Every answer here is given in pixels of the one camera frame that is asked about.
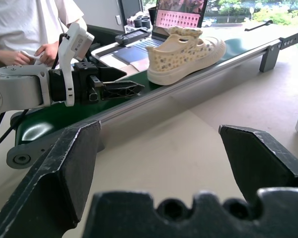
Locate white cloth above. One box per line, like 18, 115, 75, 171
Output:
20, 50, 45, 66

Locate cream floral canvas shoe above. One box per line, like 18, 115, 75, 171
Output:
146, 25, 227, 86

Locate dark blue booklet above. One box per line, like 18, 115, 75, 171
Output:
112, 46, 150, 66

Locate dark monitor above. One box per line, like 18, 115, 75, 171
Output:
120, 0, 143, 20

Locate person's left hand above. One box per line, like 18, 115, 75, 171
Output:
34, 41, 61, 66

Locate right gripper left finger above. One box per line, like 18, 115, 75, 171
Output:
0, 120, 102, 238

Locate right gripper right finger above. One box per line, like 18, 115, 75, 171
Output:
219, 124, 298, 203

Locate person's right hand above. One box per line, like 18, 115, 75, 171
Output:
0, 49, 32, 67

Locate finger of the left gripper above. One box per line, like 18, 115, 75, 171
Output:
97, 66, 128, 83
101, 80, 146, 101

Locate black rod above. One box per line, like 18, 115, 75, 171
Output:
244, 20, 274, 32

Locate black flat device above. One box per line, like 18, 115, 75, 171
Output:
115, 29, 152, 46

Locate black cups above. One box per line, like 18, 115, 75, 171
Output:
133, 14, 152, 28

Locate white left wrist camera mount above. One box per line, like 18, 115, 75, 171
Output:
57, 22, 95, 108

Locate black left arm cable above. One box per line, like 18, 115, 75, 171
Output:
51, 33, 68, 70

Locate person in white t-shirt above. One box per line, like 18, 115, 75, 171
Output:
0, 0, 85, 68

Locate green conveyor belt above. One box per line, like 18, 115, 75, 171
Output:
6, 24, 298, 171

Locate open laptop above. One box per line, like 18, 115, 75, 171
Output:
90, 0, 209, 73

